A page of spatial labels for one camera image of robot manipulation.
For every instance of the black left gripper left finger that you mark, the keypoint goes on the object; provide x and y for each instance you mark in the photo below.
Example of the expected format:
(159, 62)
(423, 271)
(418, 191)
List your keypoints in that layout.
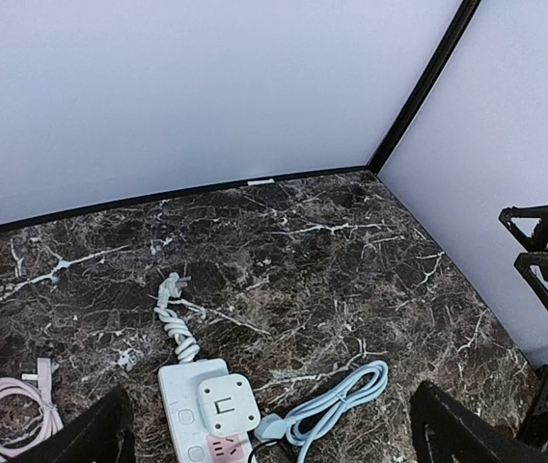
(103, 433)

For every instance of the white square adapter plug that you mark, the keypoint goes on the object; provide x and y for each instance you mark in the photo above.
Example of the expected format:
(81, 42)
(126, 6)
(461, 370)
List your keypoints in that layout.
(228, 405)

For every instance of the white long power strip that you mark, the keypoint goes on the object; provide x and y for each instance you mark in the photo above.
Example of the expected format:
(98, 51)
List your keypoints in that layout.
(191, 440)

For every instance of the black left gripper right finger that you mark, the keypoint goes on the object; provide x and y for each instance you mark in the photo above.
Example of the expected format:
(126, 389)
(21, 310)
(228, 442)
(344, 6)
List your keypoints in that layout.
(443, 430)

